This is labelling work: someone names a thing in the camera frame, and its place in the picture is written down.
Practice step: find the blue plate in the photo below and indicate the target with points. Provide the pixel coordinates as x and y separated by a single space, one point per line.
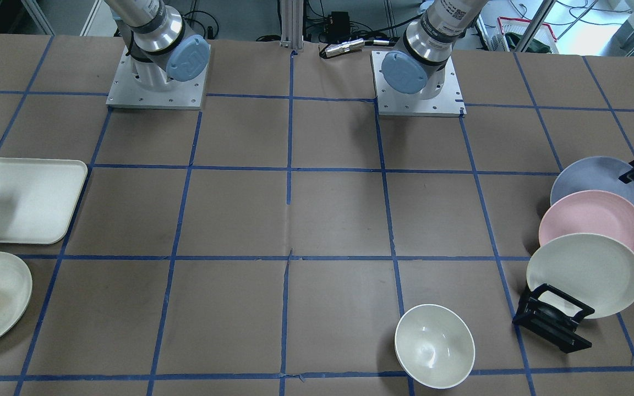
593 173

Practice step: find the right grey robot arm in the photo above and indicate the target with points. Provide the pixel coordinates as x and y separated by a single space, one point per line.
163 48

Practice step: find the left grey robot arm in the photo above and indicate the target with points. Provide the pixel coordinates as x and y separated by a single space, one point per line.
412 79

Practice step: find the pink plate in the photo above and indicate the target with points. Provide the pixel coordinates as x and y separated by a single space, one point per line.
591 211

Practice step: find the white plate in rack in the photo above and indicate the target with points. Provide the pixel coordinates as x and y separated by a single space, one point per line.
594 269

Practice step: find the black plate rack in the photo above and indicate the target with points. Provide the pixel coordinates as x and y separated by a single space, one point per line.
549 322

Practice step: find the white basket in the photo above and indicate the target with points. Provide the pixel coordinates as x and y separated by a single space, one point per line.
510 31

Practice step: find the white bowl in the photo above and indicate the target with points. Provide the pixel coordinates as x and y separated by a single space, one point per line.
434 346

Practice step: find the white rectangular tray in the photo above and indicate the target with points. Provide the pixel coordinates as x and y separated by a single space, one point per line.
38 198

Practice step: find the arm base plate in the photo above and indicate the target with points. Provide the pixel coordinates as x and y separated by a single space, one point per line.
440 97
157 99

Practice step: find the silver cable connector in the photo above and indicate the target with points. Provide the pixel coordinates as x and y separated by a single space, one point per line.
338 49

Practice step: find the aluminium frame post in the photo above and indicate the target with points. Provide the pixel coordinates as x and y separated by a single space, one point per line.
291 24

